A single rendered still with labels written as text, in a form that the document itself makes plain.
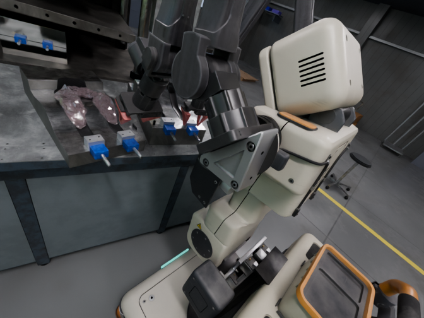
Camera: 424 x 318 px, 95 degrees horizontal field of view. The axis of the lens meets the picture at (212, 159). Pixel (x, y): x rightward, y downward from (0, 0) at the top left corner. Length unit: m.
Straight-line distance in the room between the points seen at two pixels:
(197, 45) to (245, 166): 0.19
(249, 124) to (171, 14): 0.25
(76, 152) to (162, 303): 0.74
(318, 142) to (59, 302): 1.34
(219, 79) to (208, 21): 0.09
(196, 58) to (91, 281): 1.29
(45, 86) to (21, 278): 0.96
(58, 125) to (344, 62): 0.80
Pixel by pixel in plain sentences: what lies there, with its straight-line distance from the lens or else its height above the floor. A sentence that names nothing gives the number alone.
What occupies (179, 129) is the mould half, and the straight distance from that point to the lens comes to 0.88.
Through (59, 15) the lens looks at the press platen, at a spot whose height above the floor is 1.03.
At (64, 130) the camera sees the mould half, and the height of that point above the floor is 0.86.
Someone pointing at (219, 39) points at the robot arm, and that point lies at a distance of 0.34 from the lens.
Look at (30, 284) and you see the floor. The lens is 1.46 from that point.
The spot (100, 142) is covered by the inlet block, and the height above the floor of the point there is 0.87.
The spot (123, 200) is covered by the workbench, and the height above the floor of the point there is 0.46.
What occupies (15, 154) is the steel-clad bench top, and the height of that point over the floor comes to 0.80.
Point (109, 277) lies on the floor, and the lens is 1.41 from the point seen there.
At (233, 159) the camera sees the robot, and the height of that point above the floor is 1.16.
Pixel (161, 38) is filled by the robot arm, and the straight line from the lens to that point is 0.45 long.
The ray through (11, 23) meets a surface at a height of 0.94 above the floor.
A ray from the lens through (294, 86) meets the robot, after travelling 0.41.
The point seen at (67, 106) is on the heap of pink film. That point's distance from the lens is 0.86.
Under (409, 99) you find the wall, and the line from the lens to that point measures 8.65.
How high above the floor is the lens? 1.33
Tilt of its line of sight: 35 degrees down
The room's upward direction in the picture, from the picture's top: 25 degrees clockwise
